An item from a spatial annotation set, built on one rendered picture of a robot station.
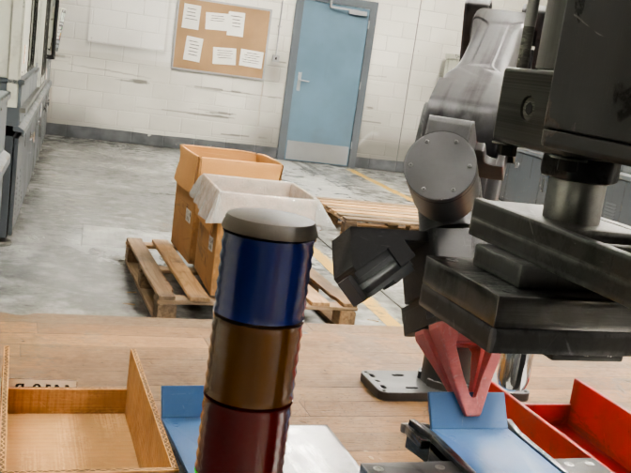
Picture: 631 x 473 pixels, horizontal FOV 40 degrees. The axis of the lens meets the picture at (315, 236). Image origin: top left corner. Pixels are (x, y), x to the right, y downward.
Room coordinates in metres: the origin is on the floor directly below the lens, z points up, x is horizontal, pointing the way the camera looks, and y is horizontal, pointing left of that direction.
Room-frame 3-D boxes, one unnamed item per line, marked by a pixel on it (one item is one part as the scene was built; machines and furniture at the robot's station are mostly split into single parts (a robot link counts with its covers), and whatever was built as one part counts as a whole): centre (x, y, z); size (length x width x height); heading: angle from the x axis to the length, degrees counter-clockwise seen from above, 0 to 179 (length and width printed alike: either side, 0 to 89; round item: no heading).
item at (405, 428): (0.65, -0.11, 0.98); 0.07 x 0.02 x 0.01; 20
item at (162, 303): (4.59, 0.42, 0.07); 1.20 x 1.00 x 0.14; 20
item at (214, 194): (4.29, 0.30, 0.40); 0.66 x 0.62 x 0.50; 17
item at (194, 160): (4.87, 0.53, 0.43); 0.57 x 0.53 x 0.58; 21
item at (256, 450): (0.35, 0.02, 1.10); 0.04 x 0.04 x 0.03
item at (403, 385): (1.00, -0.18, 0.94); 0.20 x 0.07 x 0.08; 110
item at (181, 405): (0.71, 0.06, 0.93); 0.15 x 0.07 x 0.03; 23
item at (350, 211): (7.40, -0.63, 0.07); 1.20 x 1.00 x 0.14; 108
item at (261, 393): (0.35, 0.02, 1.14); 0.04 x 0.04 x 0.03
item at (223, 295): (0.35, 0.02, 1.17); 0.04 x 0.04 x 0.03
